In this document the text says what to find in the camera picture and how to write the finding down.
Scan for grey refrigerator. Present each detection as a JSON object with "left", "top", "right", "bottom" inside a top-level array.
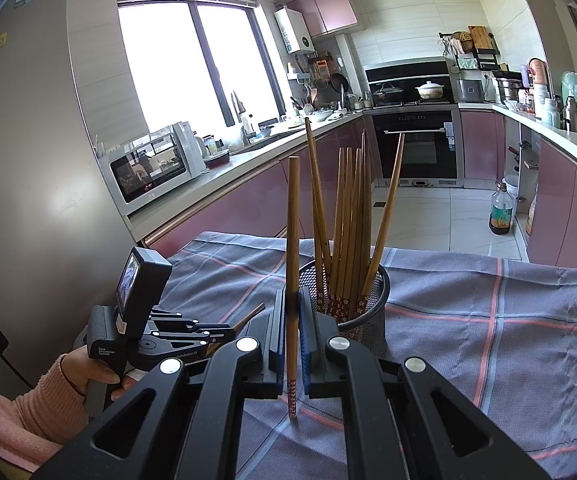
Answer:
[{"left": 0, "top": 0, "right": 169, "bottom": 401}]

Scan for single wooden chopstick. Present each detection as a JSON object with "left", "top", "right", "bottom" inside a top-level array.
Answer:
[
  {"left": 285, "top": 156, "right": 302, "bottom": 423},
  {"left": 208, "top": 302, "right": 266, "bottom": 357}
]

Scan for grey checked tablecloth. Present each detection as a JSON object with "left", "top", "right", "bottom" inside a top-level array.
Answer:
[{"left": 166, "top": 231, "right": 577, "bottom": 480}]

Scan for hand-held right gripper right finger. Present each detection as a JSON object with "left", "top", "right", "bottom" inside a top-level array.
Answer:
[{"left": 299, "top": 287, "right": 552, "bottom": 480}]

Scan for pink kettle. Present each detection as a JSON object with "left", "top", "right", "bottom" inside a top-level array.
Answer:
[{"left": 527, "top": 57, "right": 549, "bottom": 88}]

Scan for person's left hand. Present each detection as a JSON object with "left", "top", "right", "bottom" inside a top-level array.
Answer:
[{"left": 61, "top": 352, "right": 139, "bottom": 406}]

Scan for steel cooking pot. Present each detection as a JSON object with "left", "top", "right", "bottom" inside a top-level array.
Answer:
[{"left": 496, "top": 74, "right": 524, "bottom": 103}]

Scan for pink base cabinets below sink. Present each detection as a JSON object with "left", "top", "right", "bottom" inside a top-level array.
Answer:
[{"left": 141, "top": 112, "right": 384, "bottom": 261}]

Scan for white microwave oven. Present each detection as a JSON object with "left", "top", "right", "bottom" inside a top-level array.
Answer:
[{"left": 97, "top": 121, "right": 206, "bottom": 216}]

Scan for black mesh utensil holder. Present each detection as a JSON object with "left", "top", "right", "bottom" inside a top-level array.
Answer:
[{"left": 299, "top": 258, "right": 391, "bottom": 359}]

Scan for bunch of wooden chopsticks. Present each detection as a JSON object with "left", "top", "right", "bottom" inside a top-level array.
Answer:
[{"left": 305, "top": 117, "right": 405, "bottom": 322}]

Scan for pink base cabinet beside oven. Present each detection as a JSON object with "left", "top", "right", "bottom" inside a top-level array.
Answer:
[{"left": 460, "top": 110, "right": 507, "bottom": 183}]

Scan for kitchen sink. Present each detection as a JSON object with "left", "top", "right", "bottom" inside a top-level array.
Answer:
[{"left": 231, "top": 127, "right": 304, "bottom": 156}]

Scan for white casserole pot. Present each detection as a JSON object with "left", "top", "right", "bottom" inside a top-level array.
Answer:
[{"left": 415, "top": 80, "right": 447, "bottom": 100}]

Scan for black pot with glass lid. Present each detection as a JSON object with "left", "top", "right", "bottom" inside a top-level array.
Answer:
[{"left": 371, "top": 82, "right": 405, "bottom": 106}]

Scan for white wall water heater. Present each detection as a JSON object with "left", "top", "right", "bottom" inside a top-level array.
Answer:
[{"left": 274, "top": 8, "right": 314, "bottom": 54}]

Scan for person's left forearm pink sleeve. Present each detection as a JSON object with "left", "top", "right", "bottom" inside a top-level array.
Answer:
[{"left": 0, "top": 355, "right": 89, "bottom": 473}]

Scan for silver rice cooker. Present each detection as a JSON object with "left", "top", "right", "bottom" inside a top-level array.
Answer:
[{"left": 456, "top": 78, "right": 484, "bottom": 103}]

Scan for pink wall cabinets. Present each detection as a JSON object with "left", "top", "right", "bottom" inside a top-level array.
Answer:
[{"left": 286, "top": 0, "right": 359, "bottom": 38}]

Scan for large kitchen window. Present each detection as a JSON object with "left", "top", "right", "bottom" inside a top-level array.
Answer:
[{"left": 117, "top": 0, "right": 289, "bottom": 136}]

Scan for black wall storage rack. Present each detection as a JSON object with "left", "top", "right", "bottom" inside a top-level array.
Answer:
[{"left": 439, "top": 30, "right": 502, "bottom": 72}]

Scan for pink curved base cabinets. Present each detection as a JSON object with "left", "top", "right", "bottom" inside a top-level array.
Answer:
[{"left": 526, "top": 137, "right": 577, "bottom": 273}]

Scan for black built-in oven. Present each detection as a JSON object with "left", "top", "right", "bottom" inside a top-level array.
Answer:
[{"left": 371, "top": 109, "right": 462, "bottom": 186}]

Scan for black range hood stove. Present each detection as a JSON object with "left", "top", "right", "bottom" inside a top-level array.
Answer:
[{"left": 365, "top": 60, "right": 457, "bottom": 108}]

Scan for wooden cutting board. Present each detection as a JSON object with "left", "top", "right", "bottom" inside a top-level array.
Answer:
[{"left": 469, "top": 25, "right": 494, "bottom": 53}]

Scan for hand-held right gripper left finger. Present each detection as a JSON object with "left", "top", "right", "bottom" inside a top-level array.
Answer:
[{"left": 33, "top": 287, "right": 289, "bottom": 480}]

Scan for cooking oil bottle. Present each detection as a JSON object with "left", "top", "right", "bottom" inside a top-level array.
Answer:
[{"left": 489, "top": 181, "right": 515, "bottom": 236}]

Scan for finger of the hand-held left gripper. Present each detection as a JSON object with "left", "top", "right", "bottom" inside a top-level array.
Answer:
[
  {"left": 149, "top": 308, "right": 202, "bottom": 325},
  {"left": 143, "top": 324, "right": 238, "bottom": 348}
]

